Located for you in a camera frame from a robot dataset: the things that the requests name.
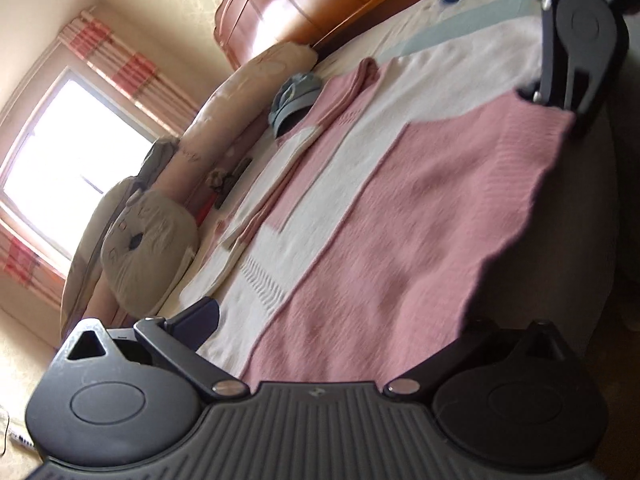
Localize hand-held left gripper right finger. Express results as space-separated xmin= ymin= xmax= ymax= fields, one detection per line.
xmin=386 ymin=317 xmax=581 ymax=403

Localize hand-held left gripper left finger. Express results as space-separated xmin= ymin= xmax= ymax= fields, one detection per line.
xmin=52 ymin=297 xmax=251 ymax=403

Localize pink and white knit sweater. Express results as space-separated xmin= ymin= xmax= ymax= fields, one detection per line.
xmin=180 ymin=57 xmax=576 ymax=386

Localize grey-green folded clothes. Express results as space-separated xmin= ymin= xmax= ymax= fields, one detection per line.
xmin=135 ymin=137 xmax=178 ymax=196

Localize grey cat face cushion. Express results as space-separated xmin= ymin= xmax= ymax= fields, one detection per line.
xmin=100 ymin=189 xmax=199 ymax=313

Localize red stick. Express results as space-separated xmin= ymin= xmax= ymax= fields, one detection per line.
xmin=195 ymin=195 xmax=221 ymax=226

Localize grey pillow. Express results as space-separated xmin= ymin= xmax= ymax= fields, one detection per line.
xmin=60 ymin=175 xmax=151 ymax=331

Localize black flat device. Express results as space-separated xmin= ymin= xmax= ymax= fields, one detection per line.
xmin=216 ymin=157 xmax=253 ymax=210

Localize wooden headboard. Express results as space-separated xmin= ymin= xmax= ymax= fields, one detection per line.
xmin=214 ymin=0 xmax=451 ymax=72

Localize pink striped curtain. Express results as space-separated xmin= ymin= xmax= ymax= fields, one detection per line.
xmin=57 ymin=10 xmax=201 ymax=136
xmin=0 ymin=210 xmax=66 ymax=306

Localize blue baseball cap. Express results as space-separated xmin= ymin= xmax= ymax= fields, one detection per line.
xmin=267 ymin=72 xmax=322 ymax=138

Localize window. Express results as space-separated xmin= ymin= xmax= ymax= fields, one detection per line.
xmin=0 ymin=67 xmax=178 ymax=261

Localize pink folded quilt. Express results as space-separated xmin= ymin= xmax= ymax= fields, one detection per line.
xmin=60 ymin=41 xmax=318 ymax=341

